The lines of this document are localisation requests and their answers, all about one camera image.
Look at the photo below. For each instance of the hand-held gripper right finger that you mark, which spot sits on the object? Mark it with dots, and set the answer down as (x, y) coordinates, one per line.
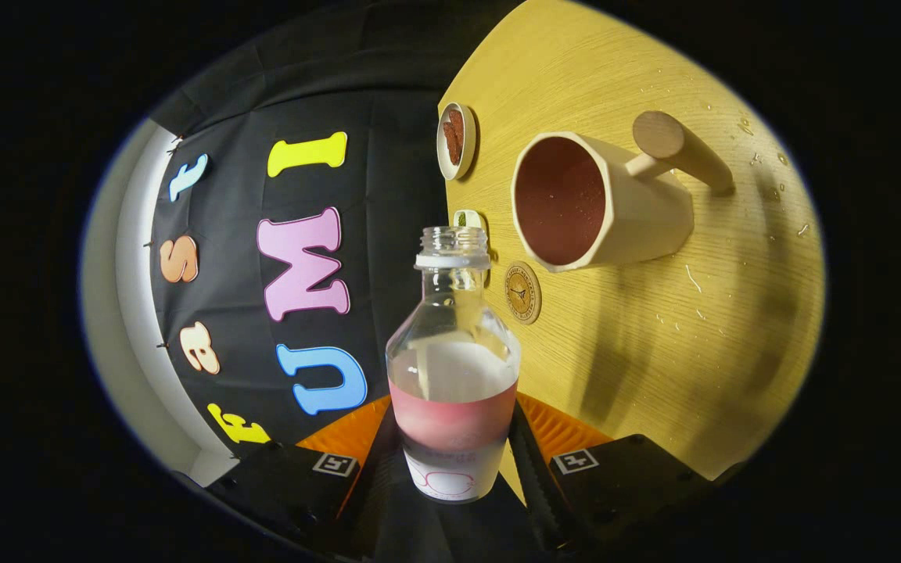
(536, 493)

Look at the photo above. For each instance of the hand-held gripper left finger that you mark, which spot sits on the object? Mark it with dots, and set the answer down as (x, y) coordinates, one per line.
(368, 493)

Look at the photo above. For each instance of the clear juice bottle pink label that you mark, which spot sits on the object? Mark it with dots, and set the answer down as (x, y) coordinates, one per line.
(450, 367)

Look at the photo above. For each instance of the round cork coaster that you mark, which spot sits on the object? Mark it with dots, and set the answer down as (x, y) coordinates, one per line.
(523, 293)

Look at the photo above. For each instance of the wooden table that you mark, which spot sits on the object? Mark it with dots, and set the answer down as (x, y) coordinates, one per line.
(654, 352)

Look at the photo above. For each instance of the white divided seed dish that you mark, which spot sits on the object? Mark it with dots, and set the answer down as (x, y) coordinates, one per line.
(462, 217)

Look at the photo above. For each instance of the black backdrop cloth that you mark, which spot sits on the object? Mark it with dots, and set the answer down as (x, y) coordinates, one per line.
(388, 156)

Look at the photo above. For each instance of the white round plate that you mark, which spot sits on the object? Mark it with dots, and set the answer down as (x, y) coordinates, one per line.
(468, 148)

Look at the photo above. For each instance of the red meat piece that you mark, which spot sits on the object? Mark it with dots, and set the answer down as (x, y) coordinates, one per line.
(450, 147)
(457, 123)

